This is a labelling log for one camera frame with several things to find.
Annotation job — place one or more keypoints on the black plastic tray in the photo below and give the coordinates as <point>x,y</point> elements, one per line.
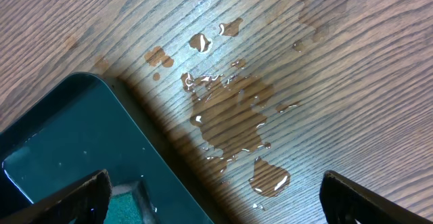
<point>88,123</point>

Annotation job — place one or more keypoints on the green scrubbing sponge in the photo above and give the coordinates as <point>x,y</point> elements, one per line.
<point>130,204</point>

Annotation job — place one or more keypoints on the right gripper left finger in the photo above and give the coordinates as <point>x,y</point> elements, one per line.
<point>84,201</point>

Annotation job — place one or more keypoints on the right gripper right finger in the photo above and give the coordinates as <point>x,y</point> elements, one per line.
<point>345,201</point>

